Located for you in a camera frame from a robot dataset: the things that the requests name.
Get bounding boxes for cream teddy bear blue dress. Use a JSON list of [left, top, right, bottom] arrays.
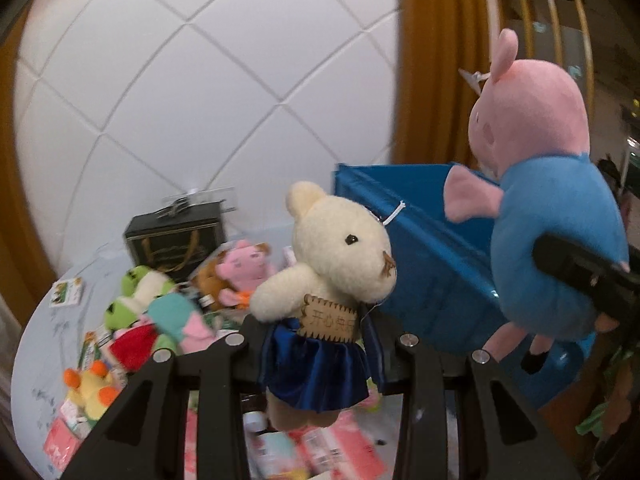
[[250, 181, 397, 431]]

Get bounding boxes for pink pig plush blue shirt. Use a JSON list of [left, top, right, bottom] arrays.
[[442, 28, 629, 375]]

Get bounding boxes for teal pink plush toy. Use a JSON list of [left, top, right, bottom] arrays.
[[146, 292, 215, 353]]

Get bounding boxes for red plush toy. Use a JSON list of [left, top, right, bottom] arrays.
[[110, 324, 158, 373]]

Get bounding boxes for brown plush toy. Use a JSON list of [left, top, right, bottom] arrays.
[[192, 257, 228, 311]]

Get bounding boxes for small pink pig plush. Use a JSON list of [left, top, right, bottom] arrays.
[[215, 240, 276, 309]]

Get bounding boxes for yellow duck plush green body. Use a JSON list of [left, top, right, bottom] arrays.
[[63, 360, 120, 422]]

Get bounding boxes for blue plastic storage bin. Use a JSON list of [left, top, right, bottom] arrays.
[[333, 161, 597, 409]]

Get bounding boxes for pink tissue pack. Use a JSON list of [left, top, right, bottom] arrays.
[[43, 417, 91, 471]]

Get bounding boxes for white green card box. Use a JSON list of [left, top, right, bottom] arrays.
[[49, 278, 85, 308]]

